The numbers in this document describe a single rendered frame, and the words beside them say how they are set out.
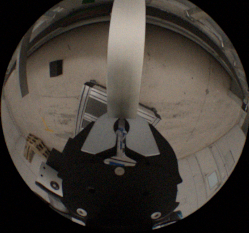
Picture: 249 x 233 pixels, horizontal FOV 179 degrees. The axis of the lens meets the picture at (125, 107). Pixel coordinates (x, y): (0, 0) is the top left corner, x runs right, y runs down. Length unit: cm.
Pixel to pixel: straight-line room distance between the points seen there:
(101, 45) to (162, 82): 78
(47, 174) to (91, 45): 105
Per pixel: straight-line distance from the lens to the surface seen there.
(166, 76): 105
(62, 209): 49
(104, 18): 92
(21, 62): 26
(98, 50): 99
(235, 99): 257
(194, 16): 37
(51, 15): 42
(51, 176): 33
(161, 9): 33
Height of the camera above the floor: 94
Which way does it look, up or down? 60 degrees down
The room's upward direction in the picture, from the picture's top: 180 degrees clockwise
